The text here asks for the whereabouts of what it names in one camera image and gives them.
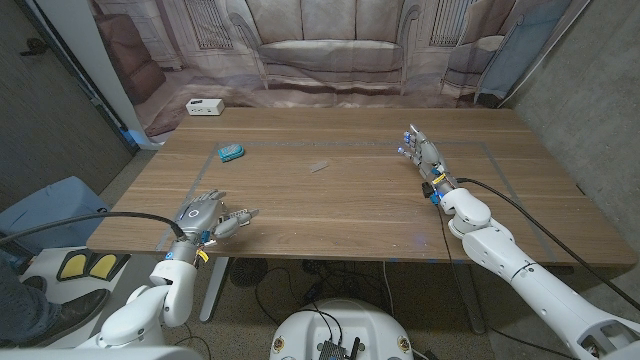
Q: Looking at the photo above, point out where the person's leg in jeans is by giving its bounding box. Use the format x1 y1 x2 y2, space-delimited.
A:
0 249 51 346

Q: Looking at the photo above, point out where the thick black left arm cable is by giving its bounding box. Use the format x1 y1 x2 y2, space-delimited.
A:
0 211 187 246

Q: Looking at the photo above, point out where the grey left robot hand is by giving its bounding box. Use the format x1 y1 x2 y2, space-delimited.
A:
172 188 261 249

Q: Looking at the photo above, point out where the black torso electronics module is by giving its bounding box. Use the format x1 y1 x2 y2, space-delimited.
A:
317 339 362 360

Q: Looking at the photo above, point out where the black shoe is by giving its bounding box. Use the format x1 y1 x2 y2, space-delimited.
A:
29 288 111 346

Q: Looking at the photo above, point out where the white pedal base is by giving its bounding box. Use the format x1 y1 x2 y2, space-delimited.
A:
19 246 151 349

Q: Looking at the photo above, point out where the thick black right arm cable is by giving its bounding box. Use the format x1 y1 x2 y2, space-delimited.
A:
456 176 640 311

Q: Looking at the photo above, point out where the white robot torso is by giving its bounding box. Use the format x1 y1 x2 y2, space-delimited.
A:
269 298 415 360

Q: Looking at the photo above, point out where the printed sofa room backdrop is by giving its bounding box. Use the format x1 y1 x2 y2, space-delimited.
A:
89 0 591 139

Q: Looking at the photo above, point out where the white table leg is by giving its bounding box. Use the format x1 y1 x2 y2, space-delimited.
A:
199 256 231 324

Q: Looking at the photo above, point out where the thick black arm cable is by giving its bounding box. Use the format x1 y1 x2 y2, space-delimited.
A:
0 211 187 246
456 176 640 311

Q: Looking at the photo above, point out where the blue-grey plastic bin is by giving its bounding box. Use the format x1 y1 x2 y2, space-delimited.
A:
0 175 111 256

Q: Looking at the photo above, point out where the thin black right wrist wire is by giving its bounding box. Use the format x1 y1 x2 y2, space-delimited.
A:
435 203 576 360

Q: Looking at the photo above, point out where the white floor cable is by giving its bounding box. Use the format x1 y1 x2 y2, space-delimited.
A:
382 261 396 319

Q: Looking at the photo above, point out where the yellow foot pedal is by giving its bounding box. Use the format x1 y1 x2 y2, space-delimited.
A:
87 253 132 281
56 252 91 282

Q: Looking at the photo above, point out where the teal flip phone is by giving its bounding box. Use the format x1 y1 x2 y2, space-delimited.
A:
217 143 246 164

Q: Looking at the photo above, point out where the black door handle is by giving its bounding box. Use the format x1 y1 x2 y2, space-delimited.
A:
19 37 50 57

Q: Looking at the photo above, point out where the black power adapter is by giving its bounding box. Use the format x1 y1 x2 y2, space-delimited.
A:
302 279 324 304

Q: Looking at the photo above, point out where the black round grille device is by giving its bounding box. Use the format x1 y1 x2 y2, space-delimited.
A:
229 257 269 289

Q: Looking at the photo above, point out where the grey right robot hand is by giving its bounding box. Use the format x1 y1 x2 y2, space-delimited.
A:
397 123 459 194

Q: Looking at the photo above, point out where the grey table leg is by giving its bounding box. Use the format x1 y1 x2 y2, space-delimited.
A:
452 262 486 335

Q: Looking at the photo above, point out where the white power strip box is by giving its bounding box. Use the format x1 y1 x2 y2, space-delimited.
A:
185 97 226 117

